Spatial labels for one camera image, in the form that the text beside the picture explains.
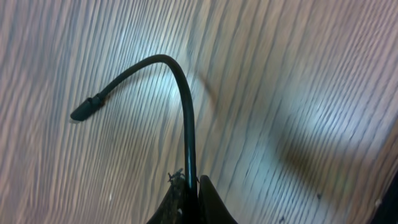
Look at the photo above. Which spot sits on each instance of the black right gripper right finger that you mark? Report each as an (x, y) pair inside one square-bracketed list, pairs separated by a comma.
[(212, 208)]

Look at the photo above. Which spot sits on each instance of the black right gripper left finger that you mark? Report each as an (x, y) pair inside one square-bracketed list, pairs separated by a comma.
[(170, 210)]

